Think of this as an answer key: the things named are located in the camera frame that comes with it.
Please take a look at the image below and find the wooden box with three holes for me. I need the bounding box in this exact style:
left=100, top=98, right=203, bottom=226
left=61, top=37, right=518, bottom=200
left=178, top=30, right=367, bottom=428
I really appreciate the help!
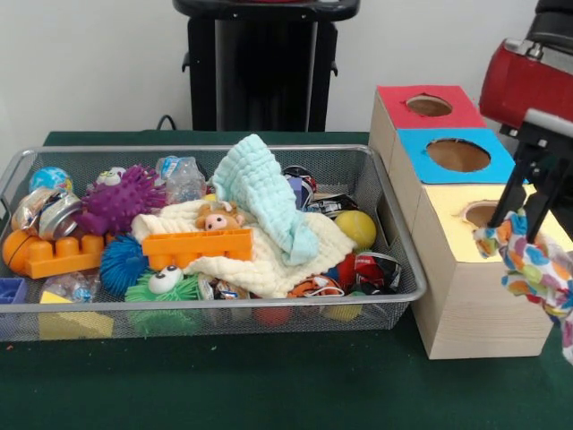
left=369, top=84, right=573, bottom=360

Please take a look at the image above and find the long orange toy brick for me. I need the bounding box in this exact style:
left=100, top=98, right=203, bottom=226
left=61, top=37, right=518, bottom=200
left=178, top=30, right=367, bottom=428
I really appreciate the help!
left=141, top=227, right=254, bottom=270

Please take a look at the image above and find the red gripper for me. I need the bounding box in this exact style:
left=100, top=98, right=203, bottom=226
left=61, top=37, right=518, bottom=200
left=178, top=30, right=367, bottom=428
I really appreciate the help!
left=478, top=39, right=573, bottom=245

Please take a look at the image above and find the cream waffle cloth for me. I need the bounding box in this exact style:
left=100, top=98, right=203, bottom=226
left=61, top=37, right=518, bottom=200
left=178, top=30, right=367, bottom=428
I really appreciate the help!
left=130, top=200, right=358, bottom=299

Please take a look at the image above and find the purple spiky rubber toy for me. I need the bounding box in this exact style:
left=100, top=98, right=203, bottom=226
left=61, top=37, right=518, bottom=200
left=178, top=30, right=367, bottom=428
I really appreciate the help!
left=75, top=164, right=169, bottom=237

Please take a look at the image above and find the green puffer toy with eyes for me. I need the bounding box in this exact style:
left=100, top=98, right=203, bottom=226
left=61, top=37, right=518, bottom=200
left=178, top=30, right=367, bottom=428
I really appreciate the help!
left=124, top=263, right=201, bottom=305

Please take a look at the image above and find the small globe ball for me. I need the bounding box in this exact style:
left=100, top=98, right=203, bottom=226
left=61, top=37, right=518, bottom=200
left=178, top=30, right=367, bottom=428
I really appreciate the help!
left=29, top=166, right=73, bottom=194

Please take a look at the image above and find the silver wire mesh bin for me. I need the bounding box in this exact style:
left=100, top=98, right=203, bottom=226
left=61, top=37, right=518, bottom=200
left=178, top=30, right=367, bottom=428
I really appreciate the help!
left=0, top=142, right=426, bottom=342

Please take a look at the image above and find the dark green table cloth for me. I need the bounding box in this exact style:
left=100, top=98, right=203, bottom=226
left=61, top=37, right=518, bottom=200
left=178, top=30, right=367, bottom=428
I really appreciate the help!
left=0, top=129, right=573, bottom=430

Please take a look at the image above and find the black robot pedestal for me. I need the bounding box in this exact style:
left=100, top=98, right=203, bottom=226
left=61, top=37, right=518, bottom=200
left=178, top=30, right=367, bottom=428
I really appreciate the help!
left=172, top=0, right=362, bottom=133

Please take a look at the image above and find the yellow ball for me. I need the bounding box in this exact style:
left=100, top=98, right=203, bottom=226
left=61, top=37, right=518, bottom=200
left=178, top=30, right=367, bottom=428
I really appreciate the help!
left=333, top=210, right=377, bottom=250

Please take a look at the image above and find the colourful spotted white cloth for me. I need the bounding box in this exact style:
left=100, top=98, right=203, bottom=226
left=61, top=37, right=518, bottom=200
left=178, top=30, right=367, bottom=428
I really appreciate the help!
left=473, top=208, right=573, bottom=366

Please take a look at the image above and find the blue puffer ball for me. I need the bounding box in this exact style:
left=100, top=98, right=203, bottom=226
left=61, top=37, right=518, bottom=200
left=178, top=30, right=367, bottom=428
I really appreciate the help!
left=98, top=233, right=149, bottom=297

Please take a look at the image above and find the small brown plush toy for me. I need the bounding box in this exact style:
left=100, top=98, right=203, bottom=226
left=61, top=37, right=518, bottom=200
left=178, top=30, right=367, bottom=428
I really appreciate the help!
left=193, top=201, right=246, bottom=232

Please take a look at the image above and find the light blue waffle cloth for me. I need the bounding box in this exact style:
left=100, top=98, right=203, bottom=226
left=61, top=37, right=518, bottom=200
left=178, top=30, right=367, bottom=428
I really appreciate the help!
left=211, top=133, right=320, bottom=265

